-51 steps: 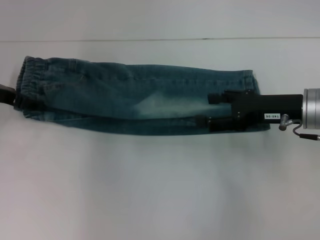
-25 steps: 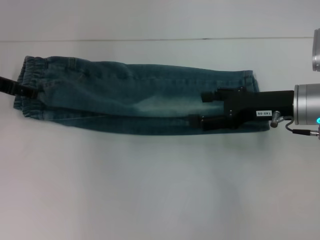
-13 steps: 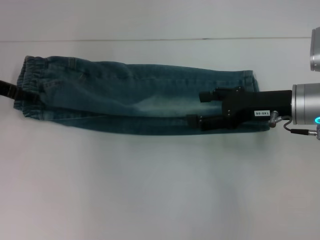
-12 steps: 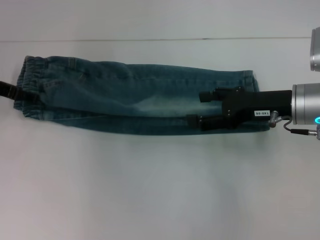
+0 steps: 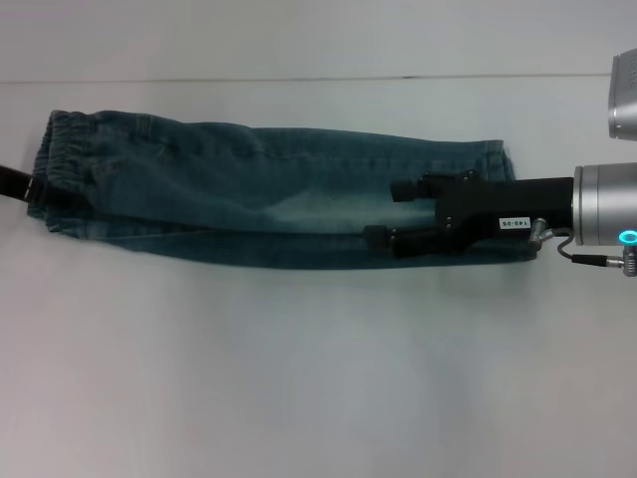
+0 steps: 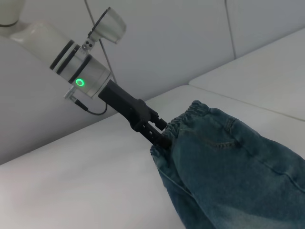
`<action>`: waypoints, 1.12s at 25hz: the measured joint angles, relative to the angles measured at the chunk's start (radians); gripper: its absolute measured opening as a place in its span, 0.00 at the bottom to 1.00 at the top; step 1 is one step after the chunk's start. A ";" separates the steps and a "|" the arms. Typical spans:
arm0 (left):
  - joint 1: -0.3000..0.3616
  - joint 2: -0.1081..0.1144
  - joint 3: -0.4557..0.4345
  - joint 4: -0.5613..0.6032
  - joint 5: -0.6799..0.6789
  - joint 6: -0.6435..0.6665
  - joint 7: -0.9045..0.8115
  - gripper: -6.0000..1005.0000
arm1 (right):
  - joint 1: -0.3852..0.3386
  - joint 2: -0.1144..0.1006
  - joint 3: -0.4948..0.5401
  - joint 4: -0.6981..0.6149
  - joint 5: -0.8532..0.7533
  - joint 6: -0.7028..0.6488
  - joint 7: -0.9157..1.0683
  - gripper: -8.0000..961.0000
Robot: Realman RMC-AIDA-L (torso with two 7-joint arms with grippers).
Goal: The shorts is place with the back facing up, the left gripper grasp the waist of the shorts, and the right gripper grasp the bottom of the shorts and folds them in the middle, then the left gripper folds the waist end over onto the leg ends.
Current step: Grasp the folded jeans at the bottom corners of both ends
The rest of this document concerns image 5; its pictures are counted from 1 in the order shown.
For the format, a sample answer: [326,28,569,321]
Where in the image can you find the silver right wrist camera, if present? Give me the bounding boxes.
[606,47,637,141]

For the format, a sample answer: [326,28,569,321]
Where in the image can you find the right gripper cable with plug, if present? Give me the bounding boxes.
[528,217,637,276]

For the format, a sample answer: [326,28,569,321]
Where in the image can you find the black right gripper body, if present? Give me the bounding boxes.
[434,171,577,251]

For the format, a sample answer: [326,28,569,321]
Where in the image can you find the blue denim shorts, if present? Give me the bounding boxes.
[25,109,541,274]

